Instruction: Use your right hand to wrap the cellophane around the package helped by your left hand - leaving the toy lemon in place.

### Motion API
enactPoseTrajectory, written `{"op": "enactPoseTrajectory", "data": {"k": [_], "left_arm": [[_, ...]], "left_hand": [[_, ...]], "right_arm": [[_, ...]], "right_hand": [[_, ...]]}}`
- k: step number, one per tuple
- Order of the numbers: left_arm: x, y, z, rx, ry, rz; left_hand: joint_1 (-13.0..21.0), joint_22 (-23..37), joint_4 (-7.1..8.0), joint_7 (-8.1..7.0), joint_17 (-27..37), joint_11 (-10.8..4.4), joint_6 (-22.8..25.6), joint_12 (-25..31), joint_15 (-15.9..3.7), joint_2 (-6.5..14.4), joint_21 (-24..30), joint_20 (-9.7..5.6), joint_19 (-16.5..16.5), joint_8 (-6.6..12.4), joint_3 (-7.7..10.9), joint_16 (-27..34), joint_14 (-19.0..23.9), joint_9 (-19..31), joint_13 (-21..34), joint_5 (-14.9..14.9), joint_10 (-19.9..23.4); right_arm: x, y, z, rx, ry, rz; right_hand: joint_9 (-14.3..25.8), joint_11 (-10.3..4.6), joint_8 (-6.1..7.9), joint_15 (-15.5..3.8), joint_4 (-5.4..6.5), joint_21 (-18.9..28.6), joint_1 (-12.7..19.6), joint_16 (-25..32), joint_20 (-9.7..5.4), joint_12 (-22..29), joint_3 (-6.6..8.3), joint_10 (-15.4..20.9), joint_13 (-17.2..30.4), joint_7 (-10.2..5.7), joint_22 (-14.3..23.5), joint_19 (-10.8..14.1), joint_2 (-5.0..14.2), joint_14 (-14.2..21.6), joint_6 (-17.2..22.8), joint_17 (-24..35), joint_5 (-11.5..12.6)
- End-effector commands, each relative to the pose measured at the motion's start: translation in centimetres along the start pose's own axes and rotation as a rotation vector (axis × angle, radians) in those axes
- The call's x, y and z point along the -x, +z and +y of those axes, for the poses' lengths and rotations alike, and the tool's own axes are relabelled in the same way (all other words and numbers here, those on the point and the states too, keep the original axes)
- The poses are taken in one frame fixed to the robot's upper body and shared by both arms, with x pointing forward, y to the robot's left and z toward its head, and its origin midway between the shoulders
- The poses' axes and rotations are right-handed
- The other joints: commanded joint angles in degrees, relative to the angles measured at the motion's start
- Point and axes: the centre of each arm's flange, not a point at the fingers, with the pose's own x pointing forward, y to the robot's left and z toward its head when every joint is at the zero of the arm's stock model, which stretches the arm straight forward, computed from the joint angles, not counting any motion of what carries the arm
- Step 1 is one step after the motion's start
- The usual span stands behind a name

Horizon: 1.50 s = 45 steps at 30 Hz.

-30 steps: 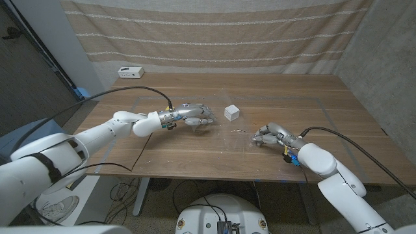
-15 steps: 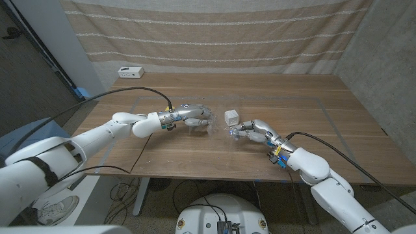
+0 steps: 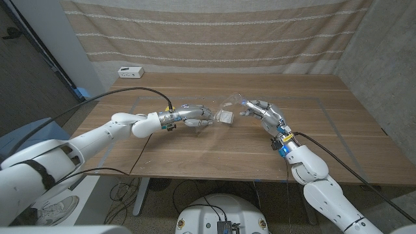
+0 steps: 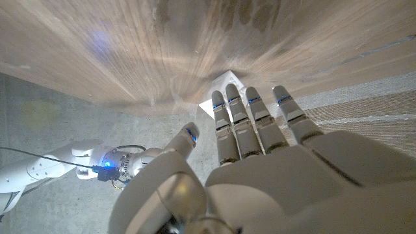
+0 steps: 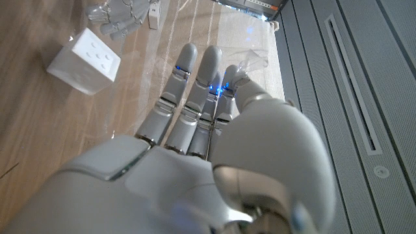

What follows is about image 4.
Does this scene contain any beige striped backdrop cloth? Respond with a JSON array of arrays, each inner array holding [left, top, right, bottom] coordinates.
[[268, 71, 416, 161]]

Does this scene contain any small white box package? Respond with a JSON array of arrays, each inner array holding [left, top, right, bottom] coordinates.
[[198, 69, 248, 122]]

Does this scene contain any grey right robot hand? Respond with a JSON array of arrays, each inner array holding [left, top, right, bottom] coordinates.
[[129, 147, 168, 178]]

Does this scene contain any grey tape outline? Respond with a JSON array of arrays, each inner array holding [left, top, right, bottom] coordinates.
[[301, 33, 416, 83]]

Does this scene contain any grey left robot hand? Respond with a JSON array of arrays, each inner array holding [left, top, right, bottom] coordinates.
[[108, 83, 416, 234]]

